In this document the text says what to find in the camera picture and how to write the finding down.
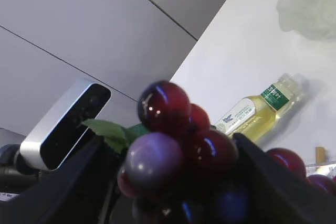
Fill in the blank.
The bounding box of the clear plastic ruler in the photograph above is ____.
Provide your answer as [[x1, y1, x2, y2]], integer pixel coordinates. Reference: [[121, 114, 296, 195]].
[[306, 162, 335, 178]]

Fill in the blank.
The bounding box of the yellow tea bottle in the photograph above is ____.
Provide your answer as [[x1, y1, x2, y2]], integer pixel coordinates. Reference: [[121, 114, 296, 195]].
[[214, 73, 306, 145]]

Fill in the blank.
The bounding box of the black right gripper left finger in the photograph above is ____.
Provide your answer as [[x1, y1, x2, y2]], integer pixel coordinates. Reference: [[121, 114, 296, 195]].
[[1, 137, 121, 223]]

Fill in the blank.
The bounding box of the purple grape bunch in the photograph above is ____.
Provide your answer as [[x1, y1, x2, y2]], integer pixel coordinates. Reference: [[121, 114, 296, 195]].
[[83, 81, 335, 223]]

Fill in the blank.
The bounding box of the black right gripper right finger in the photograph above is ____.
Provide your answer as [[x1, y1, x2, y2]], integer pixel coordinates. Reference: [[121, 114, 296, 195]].
[[233, 133, 335, 223]]

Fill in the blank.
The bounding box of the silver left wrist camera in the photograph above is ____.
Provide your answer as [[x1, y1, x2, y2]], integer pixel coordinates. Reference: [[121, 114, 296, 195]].
[[20, 79, 111, 171]]

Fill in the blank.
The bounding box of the green wavy plastic plate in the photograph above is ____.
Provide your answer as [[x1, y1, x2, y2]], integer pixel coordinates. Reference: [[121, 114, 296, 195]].
[[276, 0, 335, 41]]

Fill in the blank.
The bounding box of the gold glitter pen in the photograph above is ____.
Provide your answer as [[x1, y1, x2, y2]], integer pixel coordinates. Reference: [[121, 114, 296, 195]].
[[315, 146, 327, 164]]

